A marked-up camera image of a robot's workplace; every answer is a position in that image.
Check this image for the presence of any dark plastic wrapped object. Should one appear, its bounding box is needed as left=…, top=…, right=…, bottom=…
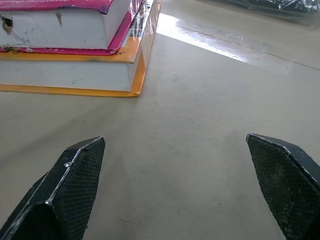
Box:
left=199, top=0, right=320, bottom=26

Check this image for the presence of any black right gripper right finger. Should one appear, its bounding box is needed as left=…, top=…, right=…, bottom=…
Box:
left=245, top=133, right=320, bottom=240

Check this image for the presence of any thick orange cover book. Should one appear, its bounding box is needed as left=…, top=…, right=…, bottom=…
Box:
left=0, top=0, right=162, bottom=98

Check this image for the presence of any thick pink cover book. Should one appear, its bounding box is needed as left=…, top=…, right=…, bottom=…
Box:
left=0, top=0, right=146, bottom=57

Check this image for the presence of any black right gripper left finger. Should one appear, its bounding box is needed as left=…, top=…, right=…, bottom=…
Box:
left=0, top=135, right=106, bottom=240

